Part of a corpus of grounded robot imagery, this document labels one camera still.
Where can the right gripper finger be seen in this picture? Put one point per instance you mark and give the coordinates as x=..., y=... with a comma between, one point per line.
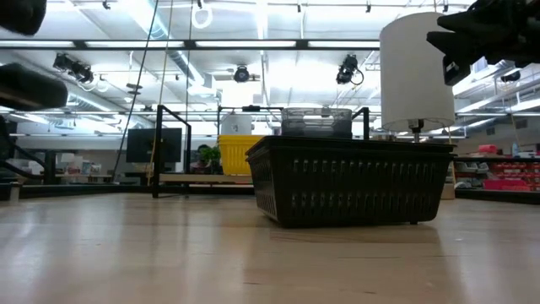
x=468, y=21
x=457, y=44

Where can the grey translucent plastic basket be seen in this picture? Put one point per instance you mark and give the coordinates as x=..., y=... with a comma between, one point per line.
x=316, y=131
x=316, y=110
x=316, y=121

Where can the black perforated plastic basket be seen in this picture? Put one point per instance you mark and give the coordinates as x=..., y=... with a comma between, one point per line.
x=350, y=181

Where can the yellow plastic basket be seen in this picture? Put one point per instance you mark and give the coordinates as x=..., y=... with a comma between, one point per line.
x=238, y=142
x=236, y=162
x=238, y=137

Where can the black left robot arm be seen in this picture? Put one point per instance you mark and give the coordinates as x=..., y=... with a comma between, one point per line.
x=25, y=88

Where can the shelf with red bins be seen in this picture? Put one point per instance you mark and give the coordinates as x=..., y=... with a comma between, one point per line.
x=506, y=173

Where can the white shade lamp wooden base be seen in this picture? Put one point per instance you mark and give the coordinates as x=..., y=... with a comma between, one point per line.
x=415, y=72

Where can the white cylinder container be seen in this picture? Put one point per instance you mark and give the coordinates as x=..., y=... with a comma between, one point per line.
x=236, y=124

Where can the green room plant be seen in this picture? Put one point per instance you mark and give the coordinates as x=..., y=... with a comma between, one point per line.
x=212, y=155

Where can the person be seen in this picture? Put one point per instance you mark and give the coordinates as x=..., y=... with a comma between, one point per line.
x=201, y=150

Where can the black flat monitor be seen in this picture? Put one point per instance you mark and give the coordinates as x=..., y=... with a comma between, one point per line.
x=143, y=145

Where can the black metal shelf frame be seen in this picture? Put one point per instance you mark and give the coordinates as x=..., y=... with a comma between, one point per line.
x=157, y=148
x=366, y=124

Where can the black overhead frame bar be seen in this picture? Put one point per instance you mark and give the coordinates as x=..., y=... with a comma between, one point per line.
x=190, y=44

